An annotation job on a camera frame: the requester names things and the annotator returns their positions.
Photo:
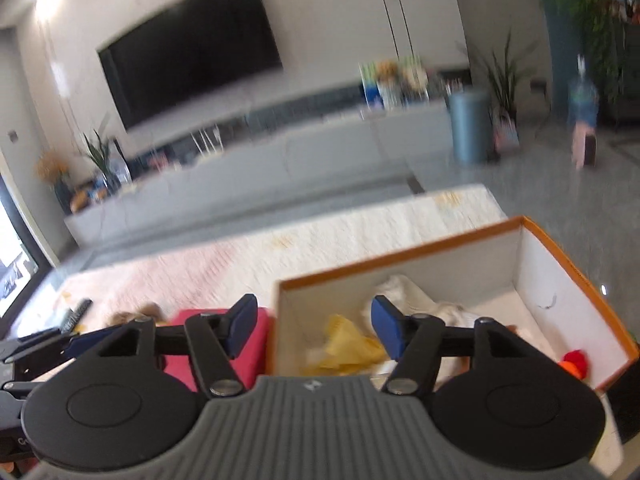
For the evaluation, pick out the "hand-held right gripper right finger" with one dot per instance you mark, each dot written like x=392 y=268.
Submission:
x=387 y=330

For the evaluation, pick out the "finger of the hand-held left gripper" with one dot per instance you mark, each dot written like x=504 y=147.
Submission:
x=45 y=344
x=12 y=402

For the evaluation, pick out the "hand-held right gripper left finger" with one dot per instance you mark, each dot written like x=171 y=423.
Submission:
x=242 y=325

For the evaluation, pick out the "yellow snack packet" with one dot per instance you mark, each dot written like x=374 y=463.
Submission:
x=345 y=340

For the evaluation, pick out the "orange-edged cardboard box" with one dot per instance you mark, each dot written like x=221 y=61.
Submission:
x=550 y=280

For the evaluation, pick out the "red orange soft toy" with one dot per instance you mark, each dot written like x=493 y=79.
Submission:
x=575 y=360

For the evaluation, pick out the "black remote control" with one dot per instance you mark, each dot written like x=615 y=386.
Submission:
x=80 y=310

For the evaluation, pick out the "red box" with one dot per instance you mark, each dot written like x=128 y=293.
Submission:
x=177 y=372

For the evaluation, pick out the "brown plush toy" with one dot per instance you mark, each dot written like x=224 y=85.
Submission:
x=132 y=316

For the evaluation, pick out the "balcony glass door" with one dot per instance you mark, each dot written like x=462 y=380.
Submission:
x=15 y=240

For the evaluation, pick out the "brown bread loaf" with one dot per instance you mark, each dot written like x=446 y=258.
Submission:
x=82 y=200

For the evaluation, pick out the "grey television cabinet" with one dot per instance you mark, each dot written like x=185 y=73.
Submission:
x=250 y=170

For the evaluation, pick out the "green plant in glass vase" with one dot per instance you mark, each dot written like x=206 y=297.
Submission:
x=107 y=180

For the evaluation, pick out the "dark vase with yellow flowers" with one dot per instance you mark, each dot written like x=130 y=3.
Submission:
x=52 y=167

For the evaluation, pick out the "white router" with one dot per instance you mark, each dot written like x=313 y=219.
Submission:
x=207 y=147

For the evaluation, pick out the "blue trash bin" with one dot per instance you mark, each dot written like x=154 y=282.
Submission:
x=470 y=125

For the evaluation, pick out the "blue white carton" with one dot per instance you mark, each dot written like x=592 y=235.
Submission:
x=374 y=94

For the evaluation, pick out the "tall potted plant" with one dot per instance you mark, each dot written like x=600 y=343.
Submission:
x=505 y=85

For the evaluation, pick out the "black television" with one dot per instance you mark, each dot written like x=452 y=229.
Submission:
x=190 y=50

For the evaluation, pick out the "water bottle dispenser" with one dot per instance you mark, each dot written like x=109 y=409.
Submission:
x=582 y=100

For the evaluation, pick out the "hanging green plant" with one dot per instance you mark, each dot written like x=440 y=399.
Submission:
x=595 y=20

